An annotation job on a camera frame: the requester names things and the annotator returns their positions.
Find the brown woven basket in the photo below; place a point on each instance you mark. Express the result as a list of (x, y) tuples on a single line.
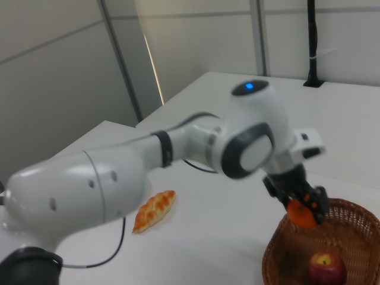
[(356, 225)]

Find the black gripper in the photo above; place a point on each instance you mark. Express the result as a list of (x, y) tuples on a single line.
[(289, 181)]

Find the black pole with base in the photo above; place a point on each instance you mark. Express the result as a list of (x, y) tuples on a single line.
[(311, 44)]

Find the orange toy mandarin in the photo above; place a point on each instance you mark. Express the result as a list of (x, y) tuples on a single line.
[(300, 215)]

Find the red toy apple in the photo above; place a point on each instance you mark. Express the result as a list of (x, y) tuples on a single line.
[(326, 270)]

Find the grey partition post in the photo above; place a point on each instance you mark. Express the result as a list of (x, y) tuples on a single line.
[(262, 35), (118, 53)]

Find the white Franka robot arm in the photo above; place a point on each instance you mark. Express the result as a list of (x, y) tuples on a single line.
[(89, 184)]

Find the braided golden toy bread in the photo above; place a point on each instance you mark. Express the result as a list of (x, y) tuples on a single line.
[(154, 210)]

